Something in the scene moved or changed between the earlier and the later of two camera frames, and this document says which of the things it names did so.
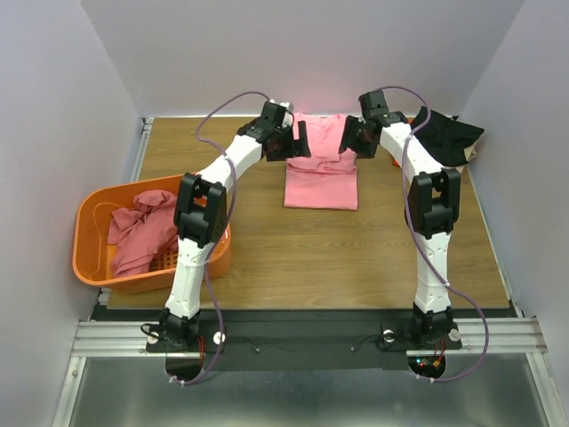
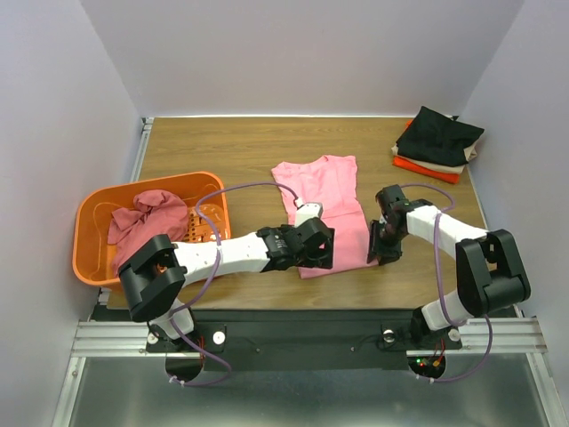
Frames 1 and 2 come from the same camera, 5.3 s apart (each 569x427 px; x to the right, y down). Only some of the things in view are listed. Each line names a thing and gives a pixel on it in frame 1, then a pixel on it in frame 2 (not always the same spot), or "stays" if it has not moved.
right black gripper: (358, 139) -> (380, 242)
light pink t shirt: (327, 179) -> (290, 203)
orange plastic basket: (91, 253) stays
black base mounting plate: (298, 339) stays
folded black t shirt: (444, 139) stays
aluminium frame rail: (115, 338) stays
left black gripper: (297, 149) -> (321, 258)
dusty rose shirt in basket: (136, 234) stays
